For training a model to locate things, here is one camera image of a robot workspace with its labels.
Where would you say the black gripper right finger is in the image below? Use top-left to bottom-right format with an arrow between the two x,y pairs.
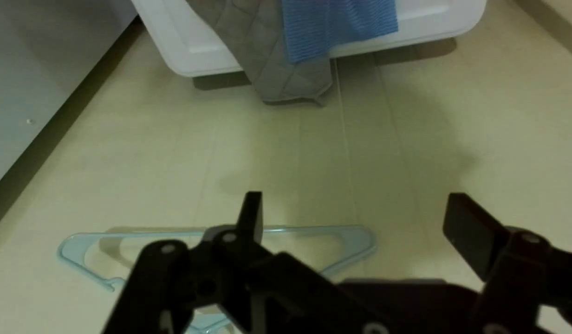
443,191 -> 572,334

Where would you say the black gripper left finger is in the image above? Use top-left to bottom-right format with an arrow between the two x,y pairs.
103,191 -> 378,334

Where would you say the light blue plastic clothes hanger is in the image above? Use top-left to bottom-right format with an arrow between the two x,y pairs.
58,223 -> 378,334

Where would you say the grey quilted cloth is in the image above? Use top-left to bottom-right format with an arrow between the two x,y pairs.
187,0 -> 339,108

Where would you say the white plastic bin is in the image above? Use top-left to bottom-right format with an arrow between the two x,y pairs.
131,0 -> 489,80

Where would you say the blue cloth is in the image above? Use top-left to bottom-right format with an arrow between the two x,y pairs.
281,0 -> 402,65

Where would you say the grey cabinet panel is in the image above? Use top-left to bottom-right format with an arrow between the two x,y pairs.
0,0 -> 140,193

